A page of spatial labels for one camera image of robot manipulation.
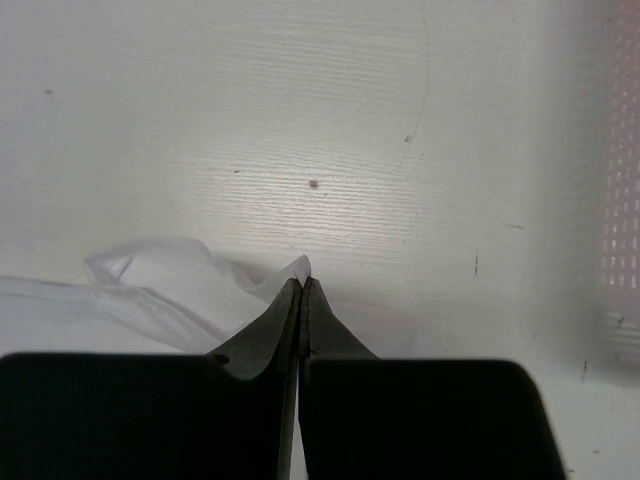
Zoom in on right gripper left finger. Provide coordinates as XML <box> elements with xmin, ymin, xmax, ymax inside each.
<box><xmin>1</xmin><ymin>279</ymin><xmax>302</xmax><ymax>479</ymax></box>

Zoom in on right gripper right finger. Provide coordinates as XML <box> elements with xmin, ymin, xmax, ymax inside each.
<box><xmin>298</xmin><ymin>279</ymin><xmax>567</xmax><ymax>479</ymax></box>

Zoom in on white t shirt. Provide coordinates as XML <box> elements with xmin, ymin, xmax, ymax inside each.
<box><xmin>1</xmin><ymin>237</ymin><xmax>311</xmax><ymax>354</ymax></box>

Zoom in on white plastic basket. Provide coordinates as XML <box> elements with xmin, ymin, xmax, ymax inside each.
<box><xmin>595</xmin><ymin>1</ymin><xmax>639</xmax><ymax>375</ymax></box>

